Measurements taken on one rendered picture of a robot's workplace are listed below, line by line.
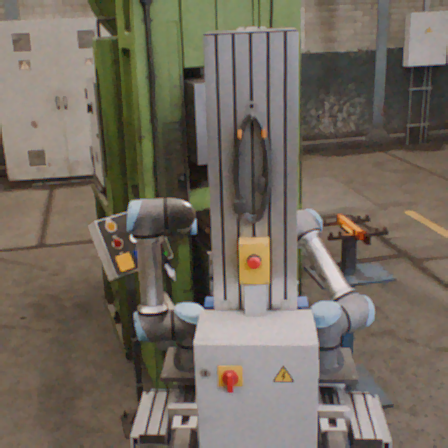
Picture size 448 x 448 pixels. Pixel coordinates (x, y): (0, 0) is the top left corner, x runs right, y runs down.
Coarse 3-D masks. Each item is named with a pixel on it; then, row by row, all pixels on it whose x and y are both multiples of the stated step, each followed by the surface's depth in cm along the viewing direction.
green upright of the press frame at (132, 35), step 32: (128, 0) 312; (160, 0) 294; (128, 32) 313; (160, 32) 299; (128, 64) 335; (160, 64) 303; (128, 96) 341; (160, 96) 308; (128, 128) 346; (160, 128) 313; (128, 160) 352; (160, 160) 318; (192, 256) 340; (192, 288) 346; (160, 352) 352; (160, 384) 358
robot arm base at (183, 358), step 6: (180, 348) 232; (186, 348) 230; (192, 348) 230; (174, 354) 236; (180, 354) 232; (186, 354) 230; (192, 354) 230; (174, 360) 235; (180, 360) 233; (186, 360) 230; (192, 360) 230; (180, 366) 232; (186, 366) 231; (192, 366) 230
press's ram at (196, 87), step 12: (192, 84) 299; (204, 84) 299; (192, 96) 302; (204, 96) 300; (192, 108) 305; (204, 108) 302; (192, 120) 308; (204, 120) 304; (192, 132) 311; (204, 132) 306; (192, 144) 314; (204, 144) 308; (192, 156) 317; (204, 156) 310
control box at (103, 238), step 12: (120, 216) 293; (96, 228) 285; (120, 228) 291; (96, 240) 288; (108, 240) 286; (132, 240) 293; (108, 252) 284; (120, 252) 288; (132, 252) 291; (168, 252) 303; (108, 264) 285; (108, 276) 288; (120, 276) 284
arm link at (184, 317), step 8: (184, 304) 233; (192, 304) 234; (176, 312) 228; (184, 312) 227; (192, 312) 227; (176, 320) 227; (184, 320) 226; (192, 320) 226; (176, 328) 227; (184, 328) 227; (192, 328) 227; (176, 336) 228; (184, 336) 228; (192, 336) 228; (184, 344) 230; (192, 344) 229
